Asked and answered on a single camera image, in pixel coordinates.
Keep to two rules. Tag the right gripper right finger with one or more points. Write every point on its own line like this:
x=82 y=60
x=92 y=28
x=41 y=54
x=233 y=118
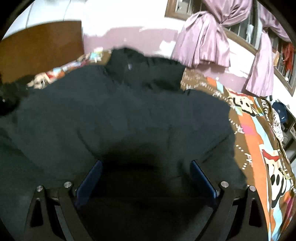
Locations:
x=237 y=214

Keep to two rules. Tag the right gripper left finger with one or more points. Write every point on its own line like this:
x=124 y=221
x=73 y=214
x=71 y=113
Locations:
x=52 y=213

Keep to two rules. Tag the black fleece jacket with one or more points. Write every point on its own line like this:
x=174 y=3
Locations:
x=130 y=115

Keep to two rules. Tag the black clothes pile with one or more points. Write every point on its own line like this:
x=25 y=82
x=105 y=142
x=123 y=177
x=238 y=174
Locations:
x=13 y=93

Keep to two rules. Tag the cartoon monkey bed quilt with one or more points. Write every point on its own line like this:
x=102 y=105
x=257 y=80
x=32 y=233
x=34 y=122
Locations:
x=258 y=150

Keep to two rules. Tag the navy blue cap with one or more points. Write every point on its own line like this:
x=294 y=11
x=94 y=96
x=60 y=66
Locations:
x=281 y=110

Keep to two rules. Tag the right pink tied curtain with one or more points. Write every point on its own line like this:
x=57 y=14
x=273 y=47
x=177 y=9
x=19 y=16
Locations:
x=260 y=82

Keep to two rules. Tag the pink tied curtain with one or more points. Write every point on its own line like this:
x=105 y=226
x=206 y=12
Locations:
x=260 y=82
x=202 y=39

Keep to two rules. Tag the brown wooden headboard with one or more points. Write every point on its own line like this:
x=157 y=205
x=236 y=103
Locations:
x=40 y=48

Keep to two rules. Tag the red hanging garment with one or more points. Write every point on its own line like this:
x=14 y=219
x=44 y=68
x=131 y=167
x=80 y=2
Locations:
x=288 y=54

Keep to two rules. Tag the left pink tied curtain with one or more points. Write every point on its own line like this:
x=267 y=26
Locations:
x=202 y=39

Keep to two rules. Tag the wooden framed barred window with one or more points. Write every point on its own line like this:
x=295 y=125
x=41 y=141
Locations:
x=247 y=33

